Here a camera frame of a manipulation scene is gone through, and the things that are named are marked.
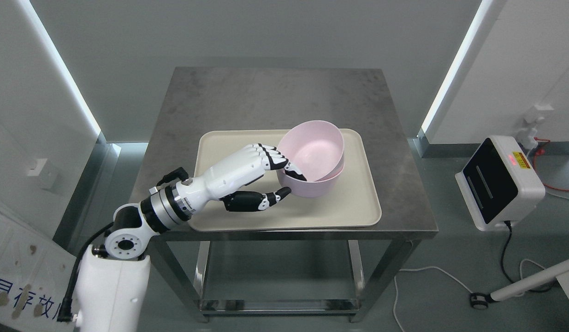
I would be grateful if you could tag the beige plastic tray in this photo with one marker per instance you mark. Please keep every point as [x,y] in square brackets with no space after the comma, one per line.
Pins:
[353,201]

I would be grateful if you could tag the white wall switch box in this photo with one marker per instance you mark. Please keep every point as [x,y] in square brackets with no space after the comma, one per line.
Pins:
[44,174]

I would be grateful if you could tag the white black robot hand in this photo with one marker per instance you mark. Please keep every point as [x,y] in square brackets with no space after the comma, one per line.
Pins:
[222,181]

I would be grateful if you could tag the white wall socket plug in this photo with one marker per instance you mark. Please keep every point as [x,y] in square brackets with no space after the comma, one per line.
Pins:
[535,116]

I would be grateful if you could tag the pink bowl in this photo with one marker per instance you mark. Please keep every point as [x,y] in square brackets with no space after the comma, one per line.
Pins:
[316,147]
[312,186]

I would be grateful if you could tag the led light strip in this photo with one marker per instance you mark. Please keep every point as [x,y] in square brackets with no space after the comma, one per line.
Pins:
[457,67]
[57,62]

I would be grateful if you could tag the left LED light strip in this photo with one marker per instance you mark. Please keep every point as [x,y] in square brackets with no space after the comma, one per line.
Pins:
[57,62]

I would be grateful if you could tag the white stand leg with caster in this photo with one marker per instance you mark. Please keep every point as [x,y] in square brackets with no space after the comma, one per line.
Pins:
[558,272]

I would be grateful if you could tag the right LED light strip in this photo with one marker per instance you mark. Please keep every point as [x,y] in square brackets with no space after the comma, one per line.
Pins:
[457,67]

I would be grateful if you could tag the white signboard with blue text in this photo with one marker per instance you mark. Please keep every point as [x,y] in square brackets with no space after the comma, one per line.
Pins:
[34,275]

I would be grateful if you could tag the stainless steel table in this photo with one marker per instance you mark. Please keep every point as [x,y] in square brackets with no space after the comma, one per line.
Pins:
[203,99]

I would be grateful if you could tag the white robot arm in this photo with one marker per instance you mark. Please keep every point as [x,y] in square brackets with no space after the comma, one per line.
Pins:
[110,275]

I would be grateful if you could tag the white black box device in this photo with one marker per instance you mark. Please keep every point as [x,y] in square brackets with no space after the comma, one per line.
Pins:
[499,184]

